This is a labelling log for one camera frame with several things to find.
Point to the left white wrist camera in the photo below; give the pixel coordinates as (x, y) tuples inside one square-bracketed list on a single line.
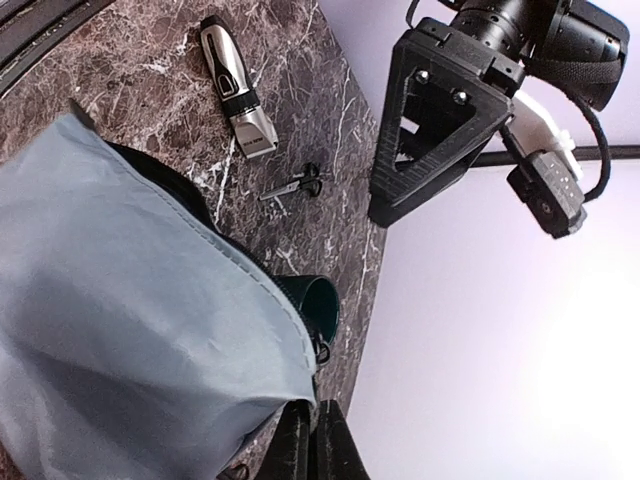
[(547, 174)]

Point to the silver hair clipper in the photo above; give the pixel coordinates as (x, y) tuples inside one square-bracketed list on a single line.
[(254, 131)]

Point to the grey zipper pouch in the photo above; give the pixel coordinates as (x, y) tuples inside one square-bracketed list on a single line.
[(136, 341)]

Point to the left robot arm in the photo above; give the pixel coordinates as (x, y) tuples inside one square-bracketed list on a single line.
[(573, 46)]

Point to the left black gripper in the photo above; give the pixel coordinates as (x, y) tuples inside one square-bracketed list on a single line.
[(447, 95)]

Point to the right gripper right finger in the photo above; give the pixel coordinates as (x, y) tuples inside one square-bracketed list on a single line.
[(336, 454)]

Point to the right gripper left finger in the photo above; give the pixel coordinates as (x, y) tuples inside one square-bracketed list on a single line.
[(287, 457)]

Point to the dark green mug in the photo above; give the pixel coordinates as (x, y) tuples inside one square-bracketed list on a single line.
[(318, 301)]

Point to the small black scissors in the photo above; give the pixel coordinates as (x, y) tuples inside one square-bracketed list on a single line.
[(308, 180)]

